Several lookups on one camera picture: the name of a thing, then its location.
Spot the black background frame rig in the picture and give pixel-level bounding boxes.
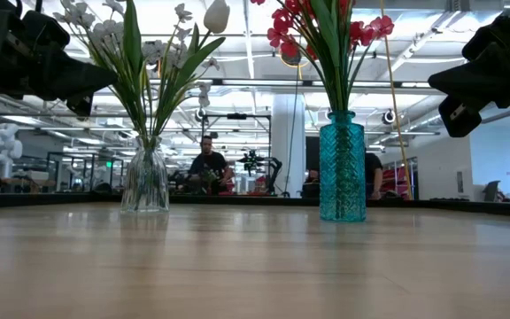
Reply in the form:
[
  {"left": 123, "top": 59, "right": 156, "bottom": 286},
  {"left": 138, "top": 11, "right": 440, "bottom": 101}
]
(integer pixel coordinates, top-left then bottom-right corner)
[{"left": 200, "top": 113, "right": 273, "bottom": 196}]

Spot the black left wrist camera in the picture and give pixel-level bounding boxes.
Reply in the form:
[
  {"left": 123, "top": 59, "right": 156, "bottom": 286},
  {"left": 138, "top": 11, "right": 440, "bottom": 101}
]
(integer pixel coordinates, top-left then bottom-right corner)
[{"left": 20, "top": 9, "right": 72, "bottom": 51}]

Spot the yellow hanging cable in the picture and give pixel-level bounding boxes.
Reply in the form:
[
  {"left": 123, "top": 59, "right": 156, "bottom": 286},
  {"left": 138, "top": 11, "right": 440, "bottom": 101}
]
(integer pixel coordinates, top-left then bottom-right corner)
[{"left": 378, "top": 0, "right": 414, "bottom": 200}]

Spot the person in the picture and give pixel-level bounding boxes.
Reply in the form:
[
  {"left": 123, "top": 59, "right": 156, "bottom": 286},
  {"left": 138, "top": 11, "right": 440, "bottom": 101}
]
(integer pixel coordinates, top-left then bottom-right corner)
[
  {"left": 187, "top": 135, "right": 235, "bottom": 196},
  {"left": 364, "top": 152, "right": 384, "bottom": 201}
]

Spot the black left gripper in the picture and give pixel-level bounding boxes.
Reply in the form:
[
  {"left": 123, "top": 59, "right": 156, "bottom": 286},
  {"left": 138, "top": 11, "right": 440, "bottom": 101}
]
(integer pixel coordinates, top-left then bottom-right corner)
[{"left": 0, "top": 0, "right": 119, "bottom": 117}]

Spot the clear ribbed glass vase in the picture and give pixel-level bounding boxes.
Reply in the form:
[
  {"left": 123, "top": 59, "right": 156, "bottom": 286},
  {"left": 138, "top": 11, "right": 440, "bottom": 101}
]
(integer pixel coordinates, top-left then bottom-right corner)
[{"left": 120, "top": 135, "right": 171, "bottom": 214}]

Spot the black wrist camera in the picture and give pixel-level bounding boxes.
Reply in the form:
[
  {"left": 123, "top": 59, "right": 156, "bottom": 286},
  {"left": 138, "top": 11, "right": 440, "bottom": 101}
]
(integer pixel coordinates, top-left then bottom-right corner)
[
  {"left": 460, "top": 15, "right": 510, "bottom": 61},
  {"left": 20, "top": 9, "right": 72, "bottom": 51}
]

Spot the long ceiling light bar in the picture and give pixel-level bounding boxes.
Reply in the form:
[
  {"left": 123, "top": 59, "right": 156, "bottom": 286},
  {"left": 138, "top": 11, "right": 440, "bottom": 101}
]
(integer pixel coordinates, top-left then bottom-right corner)
[{"left": 146, "top": 77, "right": 449, "bottom": 89}]

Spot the blue patterned glass vase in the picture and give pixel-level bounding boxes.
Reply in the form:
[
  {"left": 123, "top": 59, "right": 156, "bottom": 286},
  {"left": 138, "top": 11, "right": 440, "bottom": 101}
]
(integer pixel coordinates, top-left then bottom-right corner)
[{"left": 319, "top": 110, "right": 367, "bottom": 223}]

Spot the black hanging cable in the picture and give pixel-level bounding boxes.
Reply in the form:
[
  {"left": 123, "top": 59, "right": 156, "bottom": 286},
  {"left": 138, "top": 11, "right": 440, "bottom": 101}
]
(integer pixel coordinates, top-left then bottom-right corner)
[{"left": 283, "top": 43, "right": 305, "bottom": 196}]

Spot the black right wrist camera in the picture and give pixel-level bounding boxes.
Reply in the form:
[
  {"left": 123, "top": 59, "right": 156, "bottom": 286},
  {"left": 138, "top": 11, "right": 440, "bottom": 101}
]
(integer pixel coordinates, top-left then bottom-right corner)
[{"left": 460, "top": 15, "right": 510, "bottom": 61}]

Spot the white artificial tulip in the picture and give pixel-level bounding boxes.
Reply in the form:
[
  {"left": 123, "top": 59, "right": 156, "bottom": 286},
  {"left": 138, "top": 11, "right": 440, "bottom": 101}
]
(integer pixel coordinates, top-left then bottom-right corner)
[{"left": 152, "top": 0, "right": 232, "bottom": 139}]

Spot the black aluminium table frame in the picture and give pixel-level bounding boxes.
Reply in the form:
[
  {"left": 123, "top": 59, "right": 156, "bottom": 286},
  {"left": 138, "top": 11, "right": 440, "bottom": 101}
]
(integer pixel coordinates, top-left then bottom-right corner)
[{"left": 0, "top": 191, "right": 510, "bottom": 219}]

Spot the red shelf rack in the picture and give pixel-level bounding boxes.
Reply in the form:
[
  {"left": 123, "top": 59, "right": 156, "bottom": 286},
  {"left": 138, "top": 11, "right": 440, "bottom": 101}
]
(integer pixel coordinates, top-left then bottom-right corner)
[{"left": 381, "top": 155, "right": 418, "bottom": 199}]

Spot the grey office chair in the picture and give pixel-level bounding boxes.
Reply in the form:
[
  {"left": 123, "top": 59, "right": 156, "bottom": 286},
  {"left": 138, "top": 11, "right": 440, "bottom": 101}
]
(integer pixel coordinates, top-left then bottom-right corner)
[{"left": 483, "top": 180, "right": 500, "bottom": 203}]

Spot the white building pillar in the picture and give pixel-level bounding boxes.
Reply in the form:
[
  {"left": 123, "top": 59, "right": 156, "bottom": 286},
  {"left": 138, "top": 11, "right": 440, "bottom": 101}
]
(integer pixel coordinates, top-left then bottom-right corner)
[{"left": 271, "top": 93, "right": 307, "bottom": 198}]

